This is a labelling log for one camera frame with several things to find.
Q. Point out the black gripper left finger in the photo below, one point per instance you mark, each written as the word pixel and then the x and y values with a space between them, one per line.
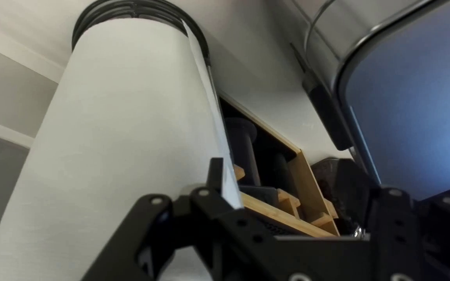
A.
pixel 234 228

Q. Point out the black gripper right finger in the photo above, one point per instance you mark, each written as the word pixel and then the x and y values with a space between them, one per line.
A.
pixel 398 234

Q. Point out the white paper towel roll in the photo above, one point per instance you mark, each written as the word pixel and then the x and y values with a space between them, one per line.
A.
pixel 120 130

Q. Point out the wooden knife block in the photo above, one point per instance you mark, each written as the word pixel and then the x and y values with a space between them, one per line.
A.
pixel 308 194

